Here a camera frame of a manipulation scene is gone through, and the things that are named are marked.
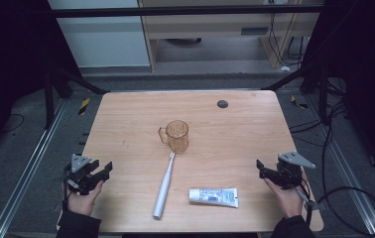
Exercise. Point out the person's left hand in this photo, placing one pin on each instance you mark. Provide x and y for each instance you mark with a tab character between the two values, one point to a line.
83	203

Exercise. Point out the light wooden desk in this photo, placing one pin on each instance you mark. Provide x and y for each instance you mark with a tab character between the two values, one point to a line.
208	24

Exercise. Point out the white toothpaste tube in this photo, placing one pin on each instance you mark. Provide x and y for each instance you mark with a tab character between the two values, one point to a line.
213	197

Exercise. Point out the black metal stand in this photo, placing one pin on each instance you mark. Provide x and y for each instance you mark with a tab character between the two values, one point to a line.
322	95
48	99

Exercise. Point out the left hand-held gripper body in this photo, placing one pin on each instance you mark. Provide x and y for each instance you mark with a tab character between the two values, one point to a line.
78	178

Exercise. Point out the orange transparent cup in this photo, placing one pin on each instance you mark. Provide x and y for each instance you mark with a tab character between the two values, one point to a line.
177	137

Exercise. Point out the yellow black tape piece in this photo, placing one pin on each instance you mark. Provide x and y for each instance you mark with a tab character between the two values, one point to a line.
84	106
298	103

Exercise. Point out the black horizontal frame bar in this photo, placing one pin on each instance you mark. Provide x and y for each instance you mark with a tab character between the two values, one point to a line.
175	11

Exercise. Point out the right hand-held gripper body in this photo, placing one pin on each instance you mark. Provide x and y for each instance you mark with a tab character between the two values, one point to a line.
289	175

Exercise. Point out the dark round table grommet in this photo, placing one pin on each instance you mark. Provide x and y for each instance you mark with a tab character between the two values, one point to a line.
222	104

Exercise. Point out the grey tape strip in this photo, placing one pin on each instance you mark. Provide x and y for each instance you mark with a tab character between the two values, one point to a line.
318	206

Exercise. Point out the white electric toothbrush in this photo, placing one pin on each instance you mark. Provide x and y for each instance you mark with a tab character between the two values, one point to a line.
163	190

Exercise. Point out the aluminium floor rail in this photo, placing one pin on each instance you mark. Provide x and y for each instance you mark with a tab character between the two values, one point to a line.
26	172
350	185

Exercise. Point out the small white floor object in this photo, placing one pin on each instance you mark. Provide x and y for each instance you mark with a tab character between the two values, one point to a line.
285	68

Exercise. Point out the person's right hand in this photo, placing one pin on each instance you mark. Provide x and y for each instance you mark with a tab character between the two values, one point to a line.
288	201

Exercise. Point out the white cabinet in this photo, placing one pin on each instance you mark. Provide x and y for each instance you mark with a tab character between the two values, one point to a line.
104	36

